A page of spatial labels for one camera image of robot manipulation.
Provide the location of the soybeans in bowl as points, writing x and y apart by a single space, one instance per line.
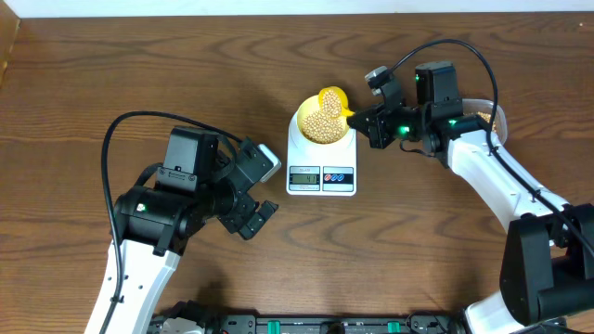
323 129

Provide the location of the white digital kitchen scale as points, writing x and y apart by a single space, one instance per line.
320 169

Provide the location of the pale yellow bowl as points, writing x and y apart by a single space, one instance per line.
308 106

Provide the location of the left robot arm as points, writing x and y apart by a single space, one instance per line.
169 203

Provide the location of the soybeans pile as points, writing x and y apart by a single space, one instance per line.
331 104

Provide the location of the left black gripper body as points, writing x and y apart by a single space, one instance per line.
242 207

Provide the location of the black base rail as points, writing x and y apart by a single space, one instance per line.
194 317

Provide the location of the yellow measuring scoop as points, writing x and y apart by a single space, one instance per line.
345 110

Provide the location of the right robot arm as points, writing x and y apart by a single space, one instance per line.
547 266

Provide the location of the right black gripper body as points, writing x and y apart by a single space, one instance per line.
405 122

